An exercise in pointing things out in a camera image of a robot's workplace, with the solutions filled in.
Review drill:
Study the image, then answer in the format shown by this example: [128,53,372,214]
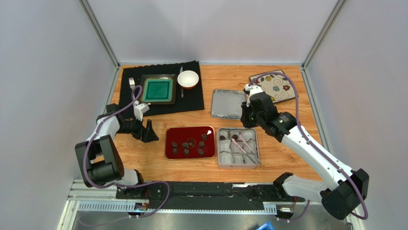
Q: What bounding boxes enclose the blue plastic bin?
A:
[256,221,275,230]

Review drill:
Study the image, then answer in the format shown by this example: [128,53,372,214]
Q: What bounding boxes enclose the silver knife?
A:
[179,66,184,98]

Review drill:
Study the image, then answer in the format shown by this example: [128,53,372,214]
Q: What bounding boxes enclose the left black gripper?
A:
[115,114,158,143]

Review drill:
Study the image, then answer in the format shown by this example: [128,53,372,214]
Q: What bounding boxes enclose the pink handled metal tongs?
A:
[231,134,261,166]

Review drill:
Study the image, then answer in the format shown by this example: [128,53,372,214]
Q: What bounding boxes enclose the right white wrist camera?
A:
[244,84,264,107]

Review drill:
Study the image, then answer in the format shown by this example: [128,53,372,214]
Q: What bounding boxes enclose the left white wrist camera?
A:
[133,101,149,121]

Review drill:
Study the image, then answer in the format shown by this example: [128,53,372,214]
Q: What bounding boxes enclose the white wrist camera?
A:
[244,84,264,107]
[133,101,149,121]

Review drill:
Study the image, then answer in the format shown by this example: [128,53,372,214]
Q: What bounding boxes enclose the silver tin lid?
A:
[210,89,247,120]

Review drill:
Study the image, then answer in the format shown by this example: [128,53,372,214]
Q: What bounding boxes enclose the silver tin with paper cups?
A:
[216,127,261,169]

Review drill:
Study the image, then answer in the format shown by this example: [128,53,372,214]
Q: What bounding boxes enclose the green square plate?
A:
[140,74,176,104]

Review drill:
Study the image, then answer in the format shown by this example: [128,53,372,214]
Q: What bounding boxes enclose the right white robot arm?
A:
[240,92,370,220]

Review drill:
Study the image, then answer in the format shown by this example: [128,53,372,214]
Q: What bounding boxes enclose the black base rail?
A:
[115,182,305,218]

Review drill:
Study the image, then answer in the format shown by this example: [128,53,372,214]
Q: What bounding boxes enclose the red lacquer tray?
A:
[165,126,216,160]

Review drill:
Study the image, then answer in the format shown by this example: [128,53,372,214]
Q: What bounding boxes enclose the silver fork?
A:
[128,78,136,100]

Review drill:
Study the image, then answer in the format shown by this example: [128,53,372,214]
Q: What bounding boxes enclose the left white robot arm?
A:
[75,102,159,188]

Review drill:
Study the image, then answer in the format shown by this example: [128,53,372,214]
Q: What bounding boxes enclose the white bowl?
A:
[177,70,199,89]

